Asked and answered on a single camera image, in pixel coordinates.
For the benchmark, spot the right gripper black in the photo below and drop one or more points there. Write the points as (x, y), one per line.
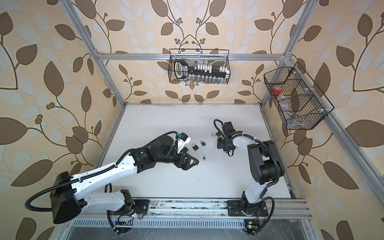
(220, 144)

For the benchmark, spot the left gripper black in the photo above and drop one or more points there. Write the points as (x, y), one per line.
(181, 164)

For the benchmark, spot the black padlock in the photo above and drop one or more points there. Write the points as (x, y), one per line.
(195, 147)

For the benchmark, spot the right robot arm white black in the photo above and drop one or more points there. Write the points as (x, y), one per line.
(265, 166)

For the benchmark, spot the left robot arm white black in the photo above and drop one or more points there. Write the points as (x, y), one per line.
(72, 195)

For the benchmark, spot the red capped item in basket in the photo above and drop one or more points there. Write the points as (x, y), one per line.
(277, 90)

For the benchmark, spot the black tool set in basket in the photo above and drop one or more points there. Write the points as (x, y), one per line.
(182, 70)

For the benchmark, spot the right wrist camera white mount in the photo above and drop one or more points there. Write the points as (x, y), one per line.
(228, 128)

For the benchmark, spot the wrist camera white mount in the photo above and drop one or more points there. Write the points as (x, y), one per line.
(228, 128)
(182, 140)

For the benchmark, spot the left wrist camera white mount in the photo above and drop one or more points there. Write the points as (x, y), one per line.
(182, 140)

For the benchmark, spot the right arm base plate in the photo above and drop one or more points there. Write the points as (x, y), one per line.
(238, 208)

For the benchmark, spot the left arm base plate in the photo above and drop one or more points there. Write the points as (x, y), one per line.
(139, 207)

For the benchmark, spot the back wall wire basket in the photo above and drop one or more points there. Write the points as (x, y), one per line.
(215, 57)

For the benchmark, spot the wall wire basket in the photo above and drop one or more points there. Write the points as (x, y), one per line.
(215, 57)
(302, 104)

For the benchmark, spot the right wall wire basket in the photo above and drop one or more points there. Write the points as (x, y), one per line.
(302, 104)

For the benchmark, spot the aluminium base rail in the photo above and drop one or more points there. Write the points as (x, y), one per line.
(197, 214)

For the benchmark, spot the aluminium frame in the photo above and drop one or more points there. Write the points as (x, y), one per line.
(338, 166)

